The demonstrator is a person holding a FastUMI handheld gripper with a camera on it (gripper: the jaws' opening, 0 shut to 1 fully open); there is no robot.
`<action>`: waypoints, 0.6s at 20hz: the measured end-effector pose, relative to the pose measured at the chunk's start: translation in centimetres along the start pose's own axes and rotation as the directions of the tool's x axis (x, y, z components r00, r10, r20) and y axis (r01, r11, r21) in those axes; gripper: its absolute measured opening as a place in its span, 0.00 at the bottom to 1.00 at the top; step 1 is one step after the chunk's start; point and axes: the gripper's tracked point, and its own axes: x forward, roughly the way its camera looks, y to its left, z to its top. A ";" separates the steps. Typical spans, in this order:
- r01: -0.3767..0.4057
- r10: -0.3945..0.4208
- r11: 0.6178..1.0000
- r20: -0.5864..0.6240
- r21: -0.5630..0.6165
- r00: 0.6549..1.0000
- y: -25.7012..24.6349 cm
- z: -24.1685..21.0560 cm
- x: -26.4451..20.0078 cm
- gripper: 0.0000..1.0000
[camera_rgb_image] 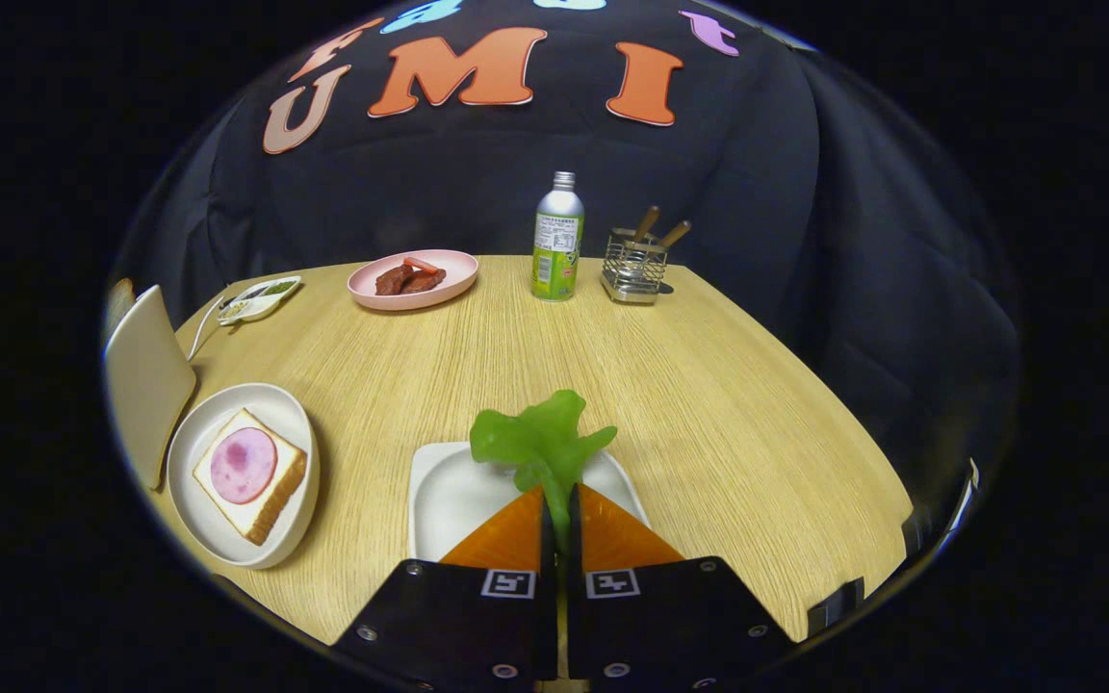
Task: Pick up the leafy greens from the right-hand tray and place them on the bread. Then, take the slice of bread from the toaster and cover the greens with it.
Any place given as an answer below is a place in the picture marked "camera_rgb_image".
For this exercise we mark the white bread slice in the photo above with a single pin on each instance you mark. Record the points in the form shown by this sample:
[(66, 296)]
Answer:
[(248, 517)]

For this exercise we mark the red sausage piece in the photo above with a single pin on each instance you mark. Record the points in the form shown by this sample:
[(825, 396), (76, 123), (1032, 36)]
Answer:
[(420, 265)]

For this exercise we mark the pink plate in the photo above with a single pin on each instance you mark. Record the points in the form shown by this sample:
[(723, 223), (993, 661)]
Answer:
[(453, 274)]

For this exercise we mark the square white plate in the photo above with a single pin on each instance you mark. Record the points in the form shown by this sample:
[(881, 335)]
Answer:
[(458, 500)]

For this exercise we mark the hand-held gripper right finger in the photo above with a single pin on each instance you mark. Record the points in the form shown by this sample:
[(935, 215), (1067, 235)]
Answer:
[(576, 626)]

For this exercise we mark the brown meat slice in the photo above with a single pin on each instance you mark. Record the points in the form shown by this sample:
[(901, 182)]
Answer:
[(425, 282), (391, 281)]

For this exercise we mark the pink ham slice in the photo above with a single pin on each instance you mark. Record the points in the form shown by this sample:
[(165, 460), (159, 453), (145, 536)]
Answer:
[(244, 466)]

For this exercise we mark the white toaster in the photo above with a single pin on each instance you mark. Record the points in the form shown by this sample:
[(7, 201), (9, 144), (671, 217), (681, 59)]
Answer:
[(145, 385)]

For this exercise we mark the black backdrop cloth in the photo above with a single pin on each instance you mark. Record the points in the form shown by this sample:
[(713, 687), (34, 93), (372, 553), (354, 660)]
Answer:
[(805, 241)]

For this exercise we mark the white divided bean dish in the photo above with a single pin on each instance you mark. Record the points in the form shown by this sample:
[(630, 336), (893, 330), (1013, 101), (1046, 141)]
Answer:
[(261, 299)]

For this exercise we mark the green lettuce leaf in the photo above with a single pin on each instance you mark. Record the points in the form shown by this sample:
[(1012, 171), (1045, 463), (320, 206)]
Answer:
[(540, 433)]

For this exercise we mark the round white plate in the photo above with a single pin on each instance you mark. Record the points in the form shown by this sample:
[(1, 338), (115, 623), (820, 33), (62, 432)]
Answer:
[(203, 520)]

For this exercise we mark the silver bottle with green label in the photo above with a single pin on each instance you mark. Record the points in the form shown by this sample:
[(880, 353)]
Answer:
[(557, 250)]

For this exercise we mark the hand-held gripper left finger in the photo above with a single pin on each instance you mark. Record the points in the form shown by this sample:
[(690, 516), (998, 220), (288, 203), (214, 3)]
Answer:
[(547, 626)]

